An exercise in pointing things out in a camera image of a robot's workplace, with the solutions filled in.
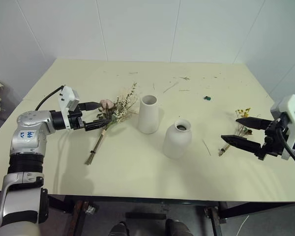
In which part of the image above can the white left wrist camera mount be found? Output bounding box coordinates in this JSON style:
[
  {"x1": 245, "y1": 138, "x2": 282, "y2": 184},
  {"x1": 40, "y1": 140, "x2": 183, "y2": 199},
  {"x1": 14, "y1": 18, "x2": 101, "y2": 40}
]
[{"x1": 57, "y1": 85, "x2": 81, "y2": 130}]

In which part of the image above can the tall white cylindrical vase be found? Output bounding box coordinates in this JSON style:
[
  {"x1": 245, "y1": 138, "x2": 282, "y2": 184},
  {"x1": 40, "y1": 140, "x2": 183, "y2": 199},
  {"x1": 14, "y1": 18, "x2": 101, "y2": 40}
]
[{"x1": 138, "y1": 94, "x2": 159, "y2": 135}]

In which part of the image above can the loose dry twig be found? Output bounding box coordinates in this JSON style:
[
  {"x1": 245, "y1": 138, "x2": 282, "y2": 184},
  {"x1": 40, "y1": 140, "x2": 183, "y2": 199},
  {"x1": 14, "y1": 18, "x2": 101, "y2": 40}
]
[{"x1": 202, "y1": 139, "x2": 212, "y2": 156}]

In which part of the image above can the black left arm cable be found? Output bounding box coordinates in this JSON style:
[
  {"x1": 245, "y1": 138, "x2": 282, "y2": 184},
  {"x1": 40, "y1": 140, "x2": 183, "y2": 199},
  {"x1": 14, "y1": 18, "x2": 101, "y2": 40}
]
[{"x1": 35, "y1": 85, "x2": 65, "y2": 111}]

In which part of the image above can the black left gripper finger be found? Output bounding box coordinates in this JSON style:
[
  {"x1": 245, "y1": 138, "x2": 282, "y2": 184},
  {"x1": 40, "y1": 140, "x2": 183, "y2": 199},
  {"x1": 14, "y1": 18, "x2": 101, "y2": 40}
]
[
  {"x1": 84, "y1": 118, "x2": 112, "y2": 132},
  {"x1": 78, "y1": 101, "x2": 101, "y2": 111}
]

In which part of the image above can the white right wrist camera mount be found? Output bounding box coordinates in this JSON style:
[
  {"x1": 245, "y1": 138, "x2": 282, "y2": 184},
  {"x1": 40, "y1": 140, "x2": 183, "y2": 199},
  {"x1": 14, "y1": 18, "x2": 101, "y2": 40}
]
[{"x1": 270, "y1": 94, "x2": 295, "y2": 161}]

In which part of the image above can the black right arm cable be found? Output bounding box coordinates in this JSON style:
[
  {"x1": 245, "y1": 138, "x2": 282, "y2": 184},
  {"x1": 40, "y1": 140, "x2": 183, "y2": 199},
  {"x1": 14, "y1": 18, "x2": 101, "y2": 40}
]
[{"x1": 278, "y1": 126, "x2": 295, "y2": 183}]

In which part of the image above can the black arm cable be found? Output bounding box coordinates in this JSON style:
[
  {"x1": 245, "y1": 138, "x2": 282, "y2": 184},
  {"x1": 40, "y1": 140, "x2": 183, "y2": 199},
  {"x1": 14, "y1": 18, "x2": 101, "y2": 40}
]
[
  {"x1": 35, "y1": 85, "x2": 65, "y2": 111},
  {"x1": 278, "y1": 126, "x2": 295, "y2": 183}
]

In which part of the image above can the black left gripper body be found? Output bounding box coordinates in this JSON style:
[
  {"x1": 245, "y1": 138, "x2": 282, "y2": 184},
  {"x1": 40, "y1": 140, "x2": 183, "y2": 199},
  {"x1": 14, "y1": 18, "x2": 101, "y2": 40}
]
[{"x1": 69, "y1": 109, "x2": 87, "y2": 131}]

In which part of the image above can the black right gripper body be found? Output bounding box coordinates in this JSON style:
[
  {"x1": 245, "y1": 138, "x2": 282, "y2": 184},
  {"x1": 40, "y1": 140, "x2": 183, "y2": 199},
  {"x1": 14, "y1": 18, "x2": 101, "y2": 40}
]
[{"x1": 254, "y1": 118, "x2": 289, "y2": 162}]

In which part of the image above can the long pale loose stem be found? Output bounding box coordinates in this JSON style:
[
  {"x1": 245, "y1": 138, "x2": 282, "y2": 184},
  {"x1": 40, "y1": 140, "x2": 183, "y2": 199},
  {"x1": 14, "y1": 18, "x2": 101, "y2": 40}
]
[{"x1": 163, "y1": 82, "x2": 179, "y2": 94}]

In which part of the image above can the small yellow dried flower bunch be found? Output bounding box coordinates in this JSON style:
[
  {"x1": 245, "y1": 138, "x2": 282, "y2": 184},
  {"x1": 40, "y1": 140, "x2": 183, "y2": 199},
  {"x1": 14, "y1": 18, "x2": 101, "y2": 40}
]
[{"x1": 218, "y1": 107, "x2": 253, "y2": 157}]

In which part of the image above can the dark rounded shape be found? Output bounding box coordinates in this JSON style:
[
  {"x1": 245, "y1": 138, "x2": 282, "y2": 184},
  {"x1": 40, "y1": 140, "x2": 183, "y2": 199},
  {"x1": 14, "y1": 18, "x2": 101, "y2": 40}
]
[
  {"x1": 109, "y1": 220, "x2": 127, "y2": 236},
  {"x1": 165, "y1": 218, "x2": 192, "y2": 236}
]

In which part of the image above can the dark metal table frame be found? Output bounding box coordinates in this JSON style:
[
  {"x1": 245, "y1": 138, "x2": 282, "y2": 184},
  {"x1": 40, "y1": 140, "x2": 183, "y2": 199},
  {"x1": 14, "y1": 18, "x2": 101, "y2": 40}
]
[{"x1": 47, "y1": 194, "x2": 295, "y2": 236}]

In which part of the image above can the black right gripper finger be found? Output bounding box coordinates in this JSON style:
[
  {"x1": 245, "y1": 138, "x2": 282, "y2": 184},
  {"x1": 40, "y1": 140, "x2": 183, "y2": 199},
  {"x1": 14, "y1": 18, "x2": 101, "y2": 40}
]
[
  {"x1": 220, "y1": 134, "x2": 263, "y2": 154},
  {"x1": 236, "y1": 117, "x2": 271, "y2": 131}
]

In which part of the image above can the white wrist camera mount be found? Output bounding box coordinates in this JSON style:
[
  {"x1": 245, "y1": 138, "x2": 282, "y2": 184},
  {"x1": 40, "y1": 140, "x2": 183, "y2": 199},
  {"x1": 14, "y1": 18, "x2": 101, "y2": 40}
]
[
  {"x1": 57, "y1": 85, "x2": 81, "y2": 130},
  {"x1": 270, "y1": 94, "x2": 295, "y2": 161}
]

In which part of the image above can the thin white floor cable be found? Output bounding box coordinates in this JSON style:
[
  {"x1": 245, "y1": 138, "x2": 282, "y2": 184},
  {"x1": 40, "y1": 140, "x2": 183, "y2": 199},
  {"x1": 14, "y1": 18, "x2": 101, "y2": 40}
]
[{"x1": 233, "y1": 214, "x2": 251, "y2": 236}]

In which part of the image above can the pink dried flower bouquet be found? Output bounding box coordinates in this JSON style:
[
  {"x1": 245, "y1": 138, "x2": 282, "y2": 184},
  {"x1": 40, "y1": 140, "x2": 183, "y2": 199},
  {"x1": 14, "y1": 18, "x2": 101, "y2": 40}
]
[{"x1": 84, "y1": 82, "x2": 140, "y2": 166}]

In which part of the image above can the white bottle-shaped vase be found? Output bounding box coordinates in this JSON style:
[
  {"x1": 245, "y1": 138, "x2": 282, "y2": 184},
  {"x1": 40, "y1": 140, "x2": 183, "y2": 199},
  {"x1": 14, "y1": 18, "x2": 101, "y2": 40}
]
[{"x1": 162, "y1": 118, "x2": 193, "y2": 159}]

